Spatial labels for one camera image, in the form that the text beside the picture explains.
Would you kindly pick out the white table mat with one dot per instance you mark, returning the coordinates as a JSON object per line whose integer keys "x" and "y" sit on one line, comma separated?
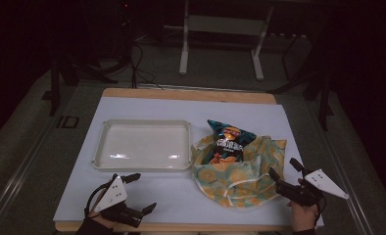
{"x": 181, "y": 192}

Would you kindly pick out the black floor socket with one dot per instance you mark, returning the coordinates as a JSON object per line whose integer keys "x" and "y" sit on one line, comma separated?
{"x": 68, "y": 121}

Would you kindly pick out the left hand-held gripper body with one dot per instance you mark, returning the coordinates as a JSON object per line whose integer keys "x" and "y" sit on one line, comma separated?
{"x": 114, "y": 196}

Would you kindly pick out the person's left hand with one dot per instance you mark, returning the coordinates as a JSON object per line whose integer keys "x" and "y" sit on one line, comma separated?
{"x": 98, "y": 218}

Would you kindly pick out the yellow patterned cloth bag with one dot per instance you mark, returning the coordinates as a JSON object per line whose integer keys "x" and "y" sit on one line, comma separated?
{"x": 240, "y": 182}

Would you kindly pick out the dark teal chip bag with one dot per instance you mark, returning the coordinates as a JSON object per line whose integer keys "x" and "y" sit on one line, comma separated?
{"x": 228, "y": 143}

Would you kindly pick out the person's right hand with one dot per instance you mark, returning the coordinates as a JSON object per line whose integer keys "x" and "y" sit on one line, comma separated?
{"x": 302, "y": 217}

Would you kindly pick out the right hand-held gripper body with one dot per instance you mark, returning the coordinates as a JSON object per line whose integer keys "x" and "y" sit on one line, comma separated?
{"x": 300, "y": 194}

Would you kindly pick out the white metal stand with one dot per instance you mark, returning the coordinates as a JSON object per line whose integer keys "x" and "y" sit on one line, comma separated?
{"x": 225, "y": 26}

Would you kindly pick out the white plastic tray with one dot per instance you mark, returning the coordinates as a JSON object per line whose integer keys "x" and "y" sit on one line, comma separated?
{"x": 145, "y": 145}

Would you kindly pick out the black metal stand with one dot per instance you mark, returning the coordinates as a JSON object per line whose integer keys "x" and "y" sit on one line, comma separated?
{"x": 318, "y": 81}
{"x": 63, "y": 71}

